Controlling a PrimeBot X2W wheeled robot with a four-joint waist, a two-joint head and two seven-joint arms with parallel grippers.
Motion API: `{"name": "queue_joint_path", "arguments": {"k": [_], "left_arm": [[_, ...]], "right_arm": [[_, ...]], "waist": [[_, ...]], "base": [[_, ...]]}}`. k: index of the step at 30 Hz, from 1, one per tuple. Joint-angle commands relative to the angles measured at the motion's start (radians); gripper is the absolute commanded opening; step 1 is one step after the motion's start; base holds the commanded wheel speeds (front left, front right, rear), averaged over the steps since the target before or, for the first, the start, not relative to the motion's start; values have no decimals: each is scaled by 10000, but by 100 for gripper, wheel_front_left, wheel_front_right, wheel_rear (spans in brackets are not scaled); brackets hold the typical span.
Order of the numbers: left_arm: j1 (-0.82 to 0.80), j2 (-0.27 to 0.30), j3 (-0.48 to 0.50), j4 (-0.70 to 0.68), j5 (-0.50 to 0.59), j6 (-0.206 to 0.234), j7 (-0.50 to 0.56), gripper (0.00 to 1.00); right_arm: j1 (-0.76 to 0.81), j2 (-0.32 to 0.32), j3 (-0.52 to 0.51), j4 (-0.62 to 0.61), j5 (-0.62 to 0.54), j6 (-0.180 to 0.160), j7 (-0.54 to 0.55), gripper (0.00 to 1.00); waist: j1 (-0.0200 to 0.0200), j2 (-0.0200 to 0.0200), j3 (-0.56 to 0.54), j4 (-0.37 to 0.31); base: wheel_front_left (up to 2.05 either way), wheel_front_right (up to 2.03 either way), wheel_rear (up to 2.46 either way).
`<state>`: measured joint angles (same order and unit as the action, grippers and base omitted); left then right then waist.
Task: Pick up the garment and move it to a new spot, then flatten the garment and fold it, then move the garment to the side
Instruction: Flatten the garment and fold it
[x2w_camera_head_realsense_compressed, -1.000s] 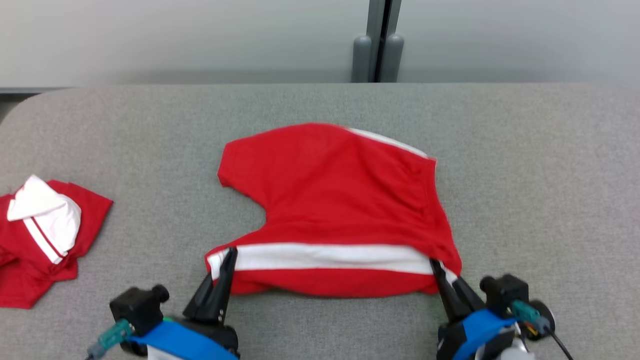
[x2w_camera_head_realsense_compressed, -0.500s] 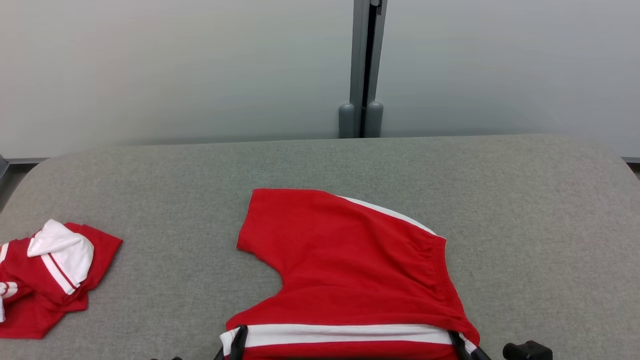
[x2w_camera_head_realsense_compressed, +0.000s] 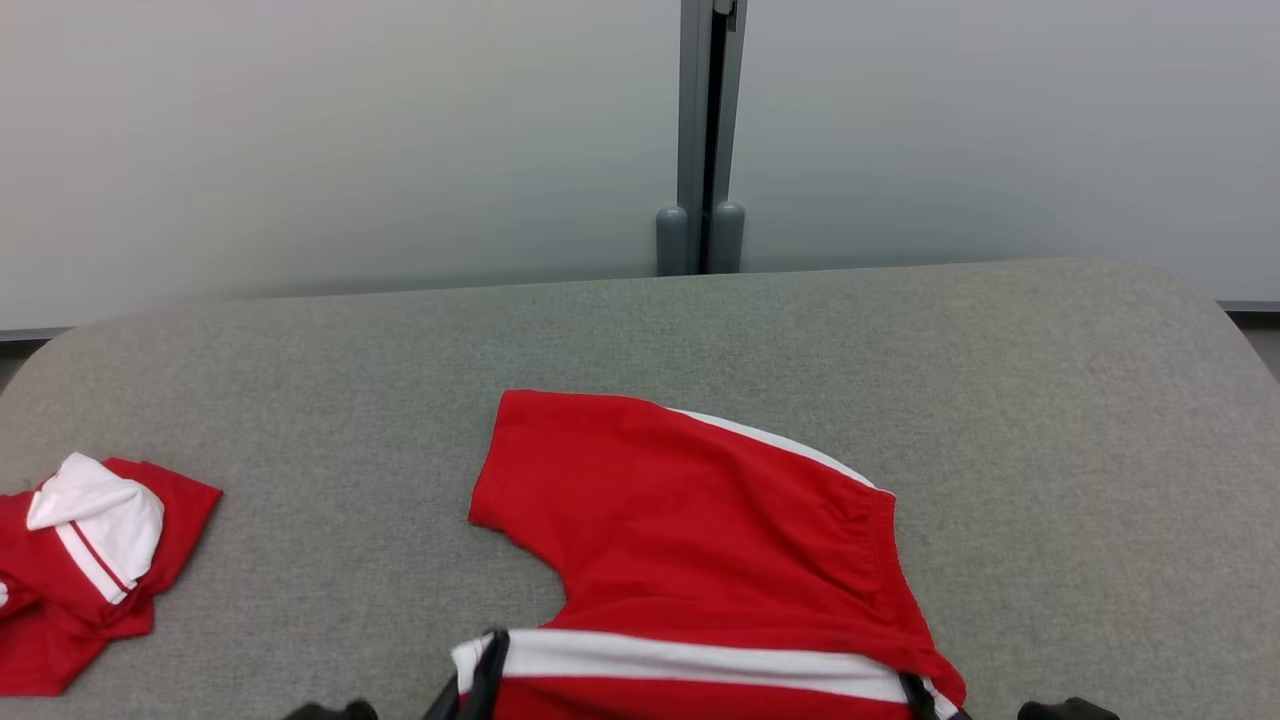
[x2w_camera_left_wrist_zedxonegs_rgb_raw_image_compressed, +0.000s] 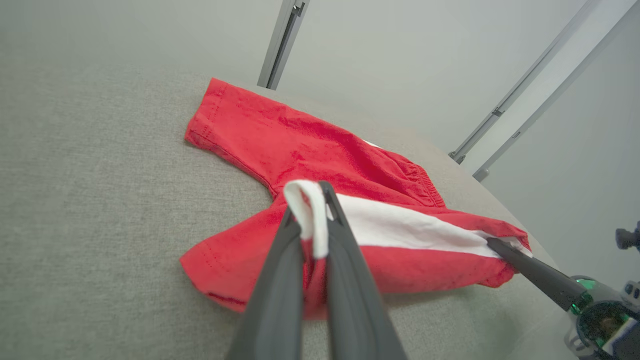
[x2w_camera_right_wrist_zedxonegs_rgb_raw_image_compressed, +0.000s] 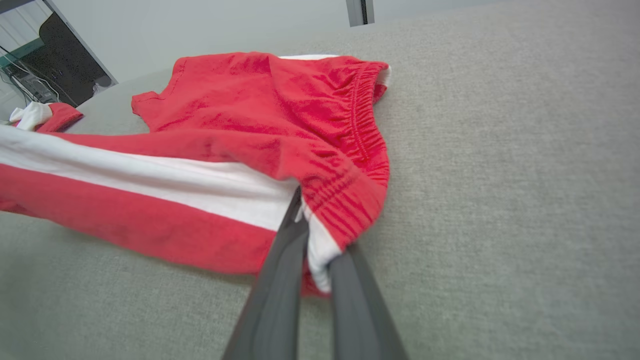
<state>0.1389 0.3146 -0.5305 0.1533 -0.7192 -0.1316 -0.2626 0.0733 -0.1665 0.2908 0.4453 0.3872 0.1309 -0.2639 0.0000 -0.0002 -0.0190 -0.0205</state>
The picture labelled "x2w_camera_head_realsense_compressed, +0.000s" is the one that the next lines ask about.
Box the grey cylindrical post foot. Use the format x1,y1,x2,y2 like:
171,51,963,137
708,202,746,274
656,205,691,277

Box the red and white basketball jersey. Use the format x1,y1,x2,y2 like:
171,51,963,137
0,452,223,698

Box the red shorts with white stripes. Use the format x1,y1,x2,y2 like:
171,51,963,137
450,388,969,720

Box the grey metal partition post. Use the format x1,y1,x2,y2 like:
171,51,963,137
678,0,749,274

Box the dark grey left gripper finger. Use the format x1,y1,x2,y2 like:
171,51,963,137
422,675,471,720
466,628,511,720

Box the grey fabric padded bench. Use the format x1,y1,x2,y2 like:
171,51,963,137
0,258,1280,720

